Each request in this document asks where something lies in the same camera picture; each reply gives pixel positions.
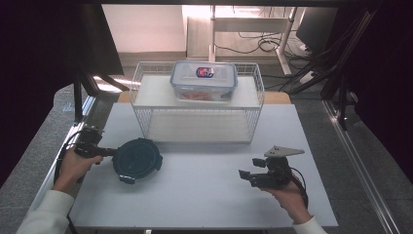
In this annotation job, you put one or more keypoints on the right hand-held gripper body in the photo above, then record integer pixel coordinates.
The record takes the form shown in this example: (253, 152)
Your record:
(276, 172)

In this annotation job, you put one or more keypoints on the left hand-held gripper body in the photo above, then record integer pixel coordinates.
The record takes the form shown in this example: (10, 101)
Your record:
(88, 143)

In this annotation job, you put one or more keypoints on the round container dark blue lid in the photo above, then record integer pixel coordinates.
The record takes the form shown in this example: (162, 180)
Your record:
(136, 161)

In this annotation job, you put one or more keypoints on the clear rectangular container blue seal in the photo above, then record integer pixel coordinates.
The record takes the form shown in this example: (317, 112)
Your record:
(204, 81)

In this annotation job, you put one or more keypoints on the person's left hand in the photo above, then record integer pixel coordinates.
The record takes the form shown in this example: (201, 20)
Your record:
(73, 170)

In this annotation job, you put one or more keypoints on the person's right hand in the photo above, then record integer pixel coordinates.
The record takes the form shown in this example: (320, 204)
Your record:
(292, 201)

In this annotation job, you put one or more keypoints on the black metal stand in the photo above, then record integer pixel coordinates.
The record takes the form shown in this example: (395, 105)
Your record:
(337, 65)
(82, 94)

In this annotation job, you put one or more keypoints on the wooden board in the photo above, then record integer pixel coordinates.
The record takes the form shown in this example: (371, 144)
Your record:
(276, 97)

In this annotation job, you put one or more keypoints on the dark curtain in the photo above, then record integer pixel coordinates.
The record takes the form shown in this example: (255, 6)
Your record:
(386, 81)
(39, 65)

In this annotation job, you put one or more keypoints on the dark monitor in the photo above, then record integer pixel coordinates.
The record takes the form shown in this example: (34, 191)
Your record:
(316, 29)

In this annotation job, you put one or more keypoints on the aluminium rail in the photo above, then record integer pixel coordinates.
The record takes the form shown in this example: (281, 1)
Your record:
(360, 169)
(68, 136)

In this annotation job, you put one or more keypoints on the white metal table frame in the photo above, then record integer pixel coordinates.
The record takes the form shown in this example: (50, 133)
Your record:
(250, 24)

